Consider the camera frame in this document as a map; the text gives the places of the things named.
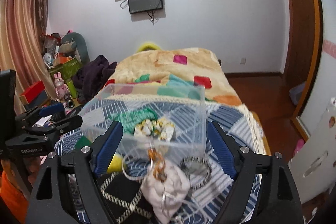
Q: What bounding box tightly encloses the yellow felt ball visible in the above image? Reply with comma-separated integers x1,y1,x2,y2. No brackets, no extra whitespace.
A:
106,153,123,174

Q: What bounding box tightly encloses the green knitted glove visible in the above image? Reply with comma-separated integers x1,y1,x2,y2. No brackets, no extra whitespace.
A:
114,108,158,134

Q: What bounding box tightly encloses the black beret with chain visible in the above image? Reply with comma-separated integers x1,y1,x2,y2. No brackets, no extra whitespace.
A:
97,172,155,223

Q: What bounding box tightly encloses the floral fabric scrunchie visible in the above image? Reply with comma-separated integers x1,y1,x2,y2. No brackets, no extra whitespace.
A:
134,117,175,142

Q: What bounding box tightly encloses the white drawstring pouch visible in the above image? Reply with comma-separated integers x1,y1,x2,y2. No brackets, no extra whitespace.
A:
141,160,190,223

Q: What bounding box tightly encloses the red box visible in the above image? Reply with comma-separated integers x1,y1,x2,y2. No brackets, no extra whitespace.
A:
19,81,45,105

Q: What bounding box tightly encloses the pink rabbit toy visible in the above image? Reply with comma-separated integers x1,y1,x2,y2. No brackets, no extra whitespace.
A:
54,72,70,100

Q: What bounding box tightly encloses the green cardboard box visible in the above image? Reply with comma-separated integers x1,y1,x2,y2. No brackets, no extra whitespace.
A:
49,58,82,82

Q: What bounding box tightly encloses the dark purple blanket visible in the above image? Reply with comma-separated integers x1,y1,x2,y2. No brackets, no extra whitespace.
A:
72,55,117,104

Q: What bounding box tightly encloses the blue patterned bed cover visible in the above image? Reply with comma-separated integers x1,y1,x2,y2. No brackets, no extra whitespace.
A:
55,97,265,223

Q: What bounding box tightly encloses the clear plastic storage box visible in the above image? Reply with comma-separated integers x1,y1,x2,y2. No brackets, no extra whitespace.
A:
79,84,207,163

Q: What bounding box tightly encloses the grey plush toy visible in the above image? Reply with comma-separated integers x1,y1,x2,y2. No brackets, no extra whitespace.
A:
59,32,90,65

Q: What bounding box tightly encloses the colourful fleece blanket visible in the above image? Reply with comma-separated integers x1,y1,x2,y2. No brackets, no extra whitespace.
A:
106,48,242,106

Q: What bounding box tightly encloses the white suitcase with stickers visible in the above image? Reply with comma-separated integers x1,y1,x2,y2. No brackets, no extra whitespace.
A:
288,98,336,203

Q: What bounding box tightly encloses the yellow plush behind bed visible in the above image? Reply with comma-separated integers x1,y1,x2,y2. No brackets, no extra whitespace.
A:
137,42,161,53

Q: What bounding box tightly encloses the striped brown curtain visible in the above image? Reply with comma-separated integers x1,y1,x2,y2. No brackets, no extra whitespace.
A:
1,0,55,114

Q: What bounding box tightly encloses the wooden wardrobe door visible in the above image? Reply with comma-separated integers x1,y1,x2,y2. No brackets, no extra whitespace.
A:
284,0,323,119

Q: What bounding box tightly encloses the small black wall monitor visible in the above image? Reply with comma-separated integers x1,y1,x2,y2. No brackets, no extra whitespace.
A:
127,0,163,14

